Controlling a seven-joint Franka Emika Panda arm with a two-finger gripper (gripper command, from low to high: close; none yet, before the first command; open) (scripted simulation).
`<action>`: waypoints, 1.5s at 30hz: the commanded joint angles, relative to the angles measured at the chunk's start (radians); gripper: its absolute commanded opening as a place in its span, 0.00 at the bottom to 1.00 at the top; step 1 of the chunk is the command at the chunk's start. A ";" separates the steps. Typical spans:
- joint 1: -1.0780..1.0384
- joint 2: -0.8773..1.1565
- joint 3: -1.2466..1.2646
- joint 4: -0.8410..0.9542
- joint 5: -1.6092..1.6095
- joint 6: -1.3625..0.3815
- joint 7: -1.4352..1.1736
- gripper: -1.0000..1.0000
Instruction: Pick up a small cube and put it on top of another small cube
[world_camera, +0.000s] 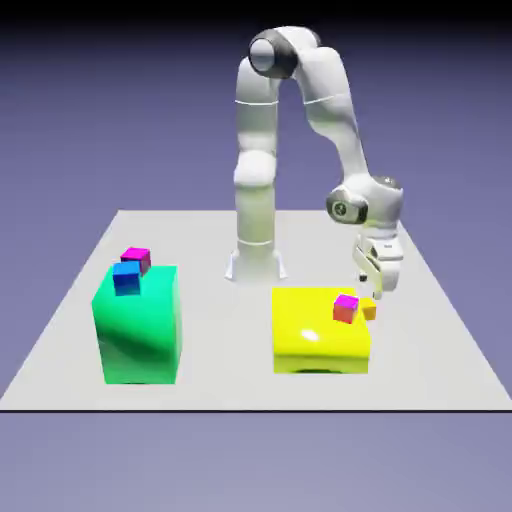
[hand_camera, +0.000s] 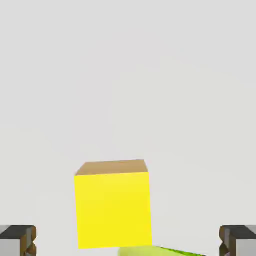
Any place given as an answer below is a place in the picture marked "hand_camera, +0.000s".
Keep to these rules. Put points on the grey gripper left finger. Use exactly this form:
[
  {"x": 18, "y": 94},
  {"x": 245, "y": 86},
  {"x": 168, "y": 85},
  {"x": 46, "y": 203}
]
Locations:
[{"x": 16, "y": 240}]

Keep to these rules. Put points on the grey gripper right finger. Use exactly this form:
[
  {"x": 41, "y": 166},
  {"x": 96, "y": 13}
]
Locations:
[{"x": 240, "y": 240}]

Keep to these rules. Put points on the small green cube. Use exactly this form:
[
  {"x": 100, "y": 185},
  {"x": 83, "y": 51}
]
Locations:
[{"x": 160, "y": 252}]

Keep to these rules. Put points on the small yellow cube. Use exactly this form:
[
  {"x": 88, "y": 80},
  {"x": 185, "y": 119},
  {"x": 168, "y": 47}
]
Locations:
[{"x": 113, "y": 208}]

